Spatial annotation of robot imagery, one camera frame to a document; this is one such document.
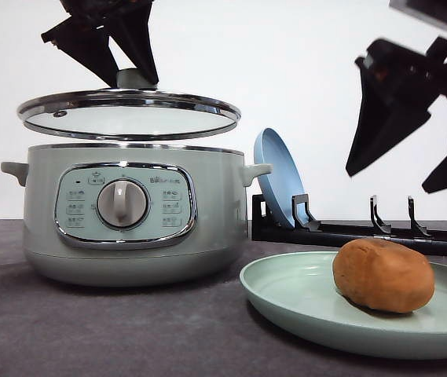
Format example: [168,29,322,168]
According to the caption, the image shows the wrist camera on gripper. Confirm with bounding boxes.
[388,0,447,33]

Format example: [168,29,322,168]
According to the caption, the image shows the black dish rack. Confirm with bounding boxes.
[251,194,447,258]

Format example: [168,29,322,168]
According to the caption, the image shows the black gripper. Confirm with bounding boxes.
[346,37,447,193]
[41,0,159,88]

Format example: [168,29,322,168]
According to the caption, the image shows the blue plate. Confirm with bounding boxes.
[253,127,308,229]

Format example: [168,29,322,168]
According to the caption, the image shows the glass steamer lid green knob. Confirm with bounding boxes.
[18,68,240,141]

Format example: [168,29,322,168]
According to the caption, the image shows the green electric steamer pot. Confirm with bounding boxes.
[1,142,273,287]

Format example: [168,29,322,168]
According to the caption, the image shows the green plate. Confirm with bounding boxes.
[240,251,447,358]

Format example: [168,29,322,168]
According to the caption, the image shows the brown potato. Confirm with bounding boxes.
[332,239,435,313]

